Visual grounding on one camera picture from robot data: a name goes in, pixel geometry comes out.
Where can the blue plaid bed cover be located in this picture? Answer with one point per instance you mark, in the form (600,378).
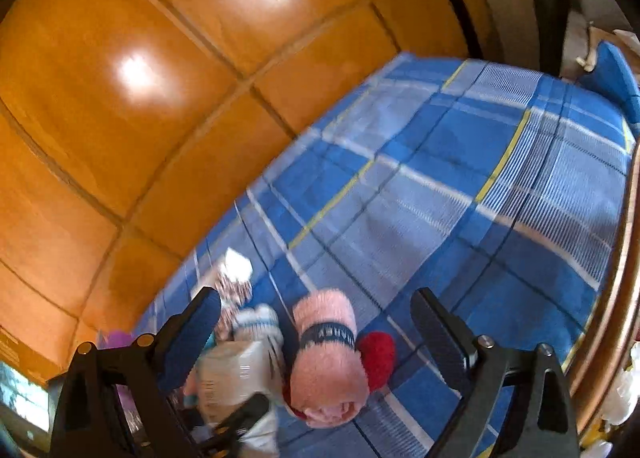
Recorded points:
(498,188)

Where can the white blue striped sock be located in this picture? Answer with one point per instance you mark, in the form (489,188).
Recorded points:
(261,324)

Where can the pink sock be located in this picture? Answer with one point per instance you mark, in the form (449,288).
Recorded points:
(328,384)

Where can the blue pillow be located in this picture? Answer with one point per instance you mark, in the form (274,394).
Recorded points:
(612,78)

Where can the red soft item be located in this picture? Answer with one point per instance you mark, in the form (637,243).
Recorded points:
(378,354)

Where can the white tissue packet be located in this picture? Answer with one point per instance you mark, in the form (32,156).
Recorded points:
(228,375)

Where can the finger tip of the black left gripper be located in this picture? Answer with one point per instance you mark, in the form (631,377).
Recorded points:
(226,436)

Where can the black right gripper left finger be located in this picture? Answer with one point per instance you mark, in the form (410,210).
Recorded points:
(89,420)

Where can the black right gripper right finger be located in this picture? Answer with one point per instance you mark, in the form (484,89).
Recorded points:
(540,420)

